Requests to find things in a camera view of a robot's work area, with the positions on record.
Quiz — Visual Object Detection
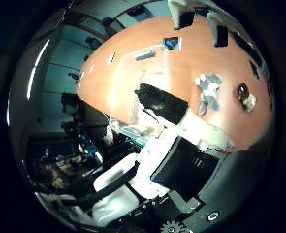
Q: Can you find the clear plastic container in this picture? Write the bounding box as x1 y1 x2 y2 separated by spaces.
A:
107 43 175 137

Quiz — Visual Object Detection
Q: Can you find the white rounded seat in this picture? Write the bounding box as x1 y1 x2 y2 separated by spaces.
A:
91 152 141 227

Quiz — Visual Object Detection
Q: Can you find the seated person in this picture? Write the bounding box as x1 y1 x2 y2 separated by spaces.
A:
42 159 85 192

